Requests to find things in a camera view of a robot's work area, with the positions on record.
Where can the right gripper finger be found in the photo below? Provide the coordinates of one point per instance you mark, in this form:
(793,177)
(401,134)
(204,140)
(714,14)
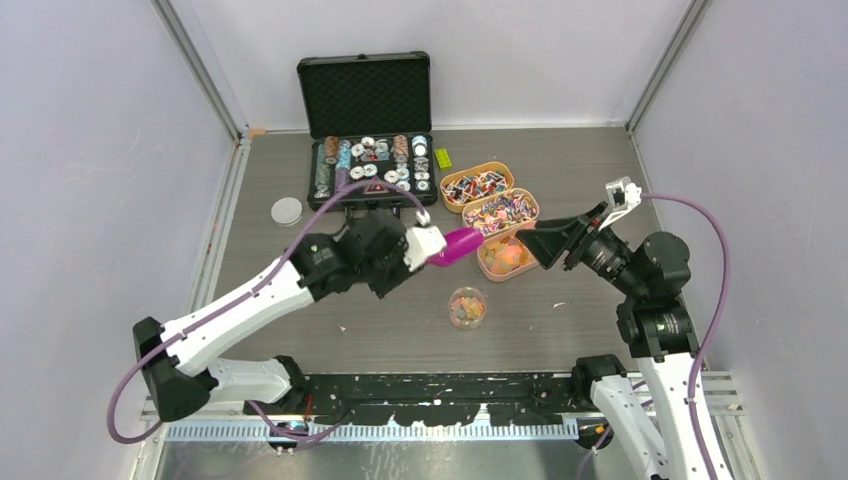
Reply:
(549,245)
(565,225)

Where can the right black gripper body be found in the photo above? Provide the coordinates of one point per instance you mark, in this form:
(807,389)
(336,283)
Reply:
(608,256)

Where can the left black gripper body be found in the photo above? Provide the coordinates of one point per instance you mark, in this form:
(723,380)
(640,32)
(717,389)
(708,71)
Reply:
(383,275)

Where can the magenta plastic scoop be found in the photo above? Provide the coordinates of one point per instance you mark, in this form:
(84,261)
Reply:
(459,244)

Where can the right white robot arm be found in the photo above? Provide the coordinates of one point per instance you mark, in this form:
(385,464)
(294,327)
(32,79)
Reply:
(680,442)

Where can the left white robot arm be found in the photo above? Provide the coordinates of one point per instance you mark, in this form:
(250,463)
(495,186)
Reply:
(181,360)

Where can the pink tray popsicle candies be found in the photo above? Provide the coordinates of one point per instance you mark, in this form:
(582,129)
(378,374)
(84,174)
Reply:
(503,256)

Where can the beige tray swirl lollipops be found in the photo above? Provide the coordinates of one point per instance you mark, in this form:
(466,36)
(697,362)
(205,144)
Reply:
(498,213)

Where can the orange tray with lollipops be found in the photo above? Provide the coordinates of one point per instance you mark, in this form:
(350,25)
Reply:
(466,186)

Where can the clear round plastic jar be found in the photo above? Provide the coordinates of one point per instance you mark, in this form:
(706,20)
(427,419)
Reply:
(467,308)

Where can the yellow-green small block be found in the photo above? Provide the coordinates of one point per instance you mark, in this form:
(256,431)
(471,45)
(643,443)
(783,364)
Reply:
(443,159)

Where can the black poker chip case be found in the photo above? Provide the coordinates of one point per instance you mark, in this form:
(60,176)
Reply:
(369,117)

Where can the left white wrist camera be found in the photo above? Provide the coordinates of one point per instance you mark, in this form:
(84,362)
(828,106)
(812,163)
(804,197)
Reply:
(424,240)

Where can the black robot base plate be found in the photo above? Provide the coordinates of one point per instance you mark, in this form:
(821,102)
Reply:
(443,399)

